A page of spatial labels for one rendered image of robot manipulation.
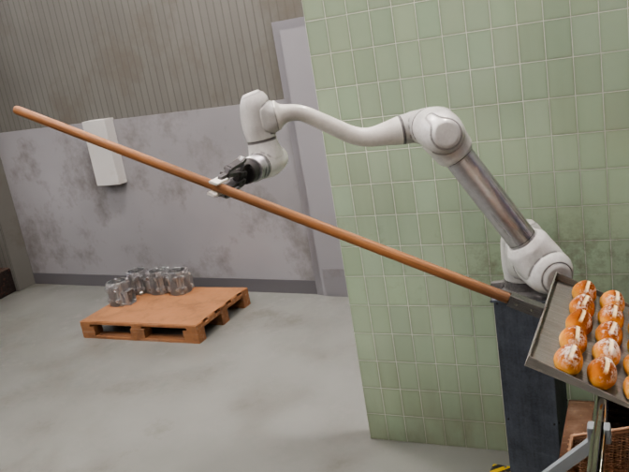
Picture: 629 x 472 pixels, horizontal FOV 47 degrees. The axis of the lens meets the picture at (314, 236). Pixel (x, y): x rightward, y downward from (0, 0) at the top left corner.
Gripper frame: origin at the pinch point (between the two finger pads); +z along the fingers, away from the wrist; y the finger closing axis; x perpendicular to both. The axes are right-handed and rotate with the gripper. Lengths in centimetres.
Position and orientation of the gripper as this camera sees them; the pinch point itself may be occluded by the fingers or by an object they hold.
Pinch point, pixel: (217, 185)
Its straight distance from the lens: 220.2
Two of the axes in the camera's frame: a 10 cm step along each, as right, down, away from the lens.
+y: -2.0, 8.8, 4.2
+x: -8.9, -3.4, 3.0
